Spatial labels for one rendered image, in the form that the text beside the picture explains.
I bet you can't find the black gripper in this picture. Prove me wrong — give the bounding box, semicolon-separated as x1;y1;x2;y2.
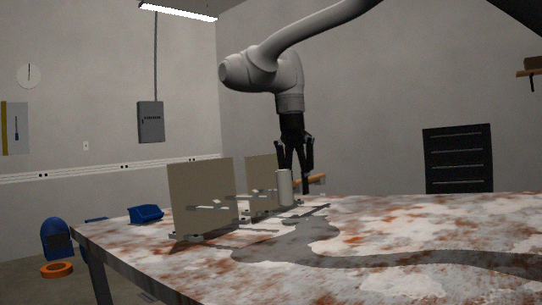
274;113;314;195

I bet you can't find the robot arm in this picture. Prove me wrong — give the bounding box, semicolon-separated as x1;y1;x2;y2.
218;0;542;114

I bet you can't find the dark blue plastic stacking bin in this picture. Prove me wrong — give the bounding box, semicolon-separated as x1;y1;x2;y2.
127;204;164;225

